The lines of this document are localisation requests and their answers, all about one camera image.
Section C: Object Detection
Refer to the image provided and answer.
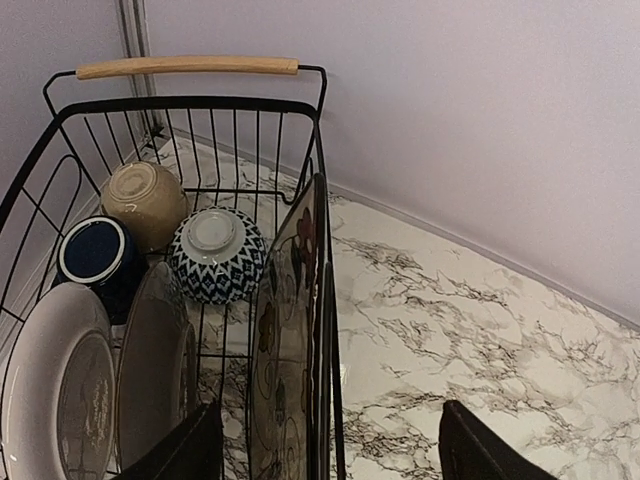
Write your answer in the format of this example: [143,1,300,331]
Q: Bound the square floral plate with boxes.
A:
[249,173,329,479]

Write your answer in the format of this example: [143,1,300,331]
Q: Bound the white round plate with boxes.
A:
[1,283,115,479]

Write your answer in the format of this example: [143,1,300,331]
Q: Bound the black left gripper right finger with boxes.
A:
[438,400,555,480]

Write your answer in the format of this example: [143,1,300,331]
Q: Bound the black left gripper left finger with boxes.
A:
[115,400,223,480]

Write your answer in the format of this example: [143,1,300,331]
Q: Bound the black wire dish rack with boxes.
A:
[0,55,347,480]

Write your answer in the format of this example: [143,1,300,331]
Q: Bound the blue white patterned bowl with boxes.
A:
[168,206,267,305]

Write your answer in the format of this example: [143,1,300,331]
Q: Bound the grey patterned round plate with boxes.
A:
[116,261,196,470]

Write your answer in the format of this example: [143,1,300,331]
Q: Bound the beige ceramic bowl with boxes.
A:
[101,161,189,253]

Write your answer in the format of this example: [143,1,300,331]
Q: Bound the dark blue mug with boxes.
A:
[52,215,149,325]

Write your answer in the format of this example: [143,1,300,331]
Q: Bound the aluminium left corner post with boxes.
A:
[115,0,164,139]

